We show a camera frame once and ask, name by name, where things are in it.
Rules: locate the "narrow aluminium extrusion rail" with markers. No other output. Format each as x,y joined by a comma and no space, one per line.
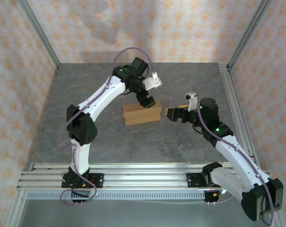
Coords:
145,166

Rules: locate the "grey metal sheet panel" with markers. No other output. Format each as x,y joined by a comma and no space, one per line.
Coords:
145,215

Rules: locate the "wide aluminium extrusion beam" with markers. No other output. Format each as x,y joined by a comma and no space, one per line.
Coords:
145,179

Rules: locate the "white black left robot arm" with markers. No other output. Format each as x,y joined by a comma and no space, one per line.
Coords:
102,94

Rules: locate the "brown cardboard paper box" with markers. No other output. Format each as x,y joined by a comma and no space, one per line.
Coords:
142,117

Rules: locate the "aluminium frame post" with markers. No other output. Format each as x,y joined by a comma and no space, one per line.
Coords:
249,28
38,30

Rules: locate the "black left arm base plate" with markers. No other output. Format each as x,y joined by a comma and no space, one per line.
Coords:
99,180

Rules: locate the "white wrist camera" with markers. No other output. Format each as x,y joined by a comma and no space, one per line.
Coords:
192,102
152,82

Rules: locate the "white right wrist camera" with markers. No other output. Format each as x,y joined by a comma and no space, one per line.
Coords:
192,102

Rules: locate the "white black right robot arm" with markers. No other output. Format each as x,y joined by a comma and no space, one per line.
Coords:
237,156

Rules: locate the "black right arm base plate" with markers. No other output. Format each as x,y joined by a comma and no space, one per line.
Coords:
192,180

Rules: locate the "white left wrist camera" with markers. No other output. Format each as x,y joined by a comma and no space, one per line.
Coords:
152,82

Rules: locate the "aluminium side rail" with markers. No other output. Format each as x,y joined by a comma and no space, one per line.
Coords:
227,78

